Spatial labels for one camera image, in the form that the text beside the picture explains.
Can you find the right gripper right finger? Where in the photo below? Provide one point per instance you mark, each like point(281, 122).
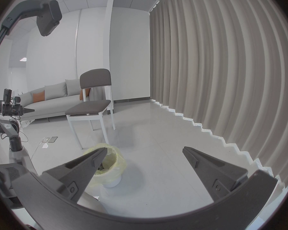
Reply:
point(218, 176)

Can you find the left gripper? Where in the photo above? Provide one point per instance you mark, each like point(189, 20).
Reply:
point(10, 109)

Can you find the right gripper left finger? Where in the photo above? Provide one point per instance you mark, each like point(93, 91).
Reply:
point(74, 176)

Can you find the yellow plastic bag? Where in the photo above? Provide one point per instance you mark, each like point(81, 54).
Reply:
point(112, 160)

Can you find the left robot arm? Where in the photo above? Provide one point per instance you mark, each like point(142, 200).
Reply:
point(14, 142)

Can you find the white trash bin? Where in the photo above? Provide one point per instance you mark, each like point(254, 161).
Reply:
point(112, 180)

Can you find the orange cushion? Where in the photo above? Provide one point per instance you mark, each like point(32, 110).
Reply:
point(84, 95)
point(39, 96)

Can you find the grey sofa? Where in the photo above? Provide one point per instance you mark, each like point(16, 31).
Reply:
point(52, 106)

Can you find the grey and white chair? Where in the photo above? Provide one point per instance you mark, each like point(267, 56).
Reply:
point(88, 106)

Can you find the beige curtain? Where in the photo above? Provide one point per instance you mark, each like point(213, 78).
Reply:
point(230, 68)

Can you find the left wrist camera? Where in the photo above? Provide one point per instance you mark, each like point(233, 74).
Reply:
point(17, 100)

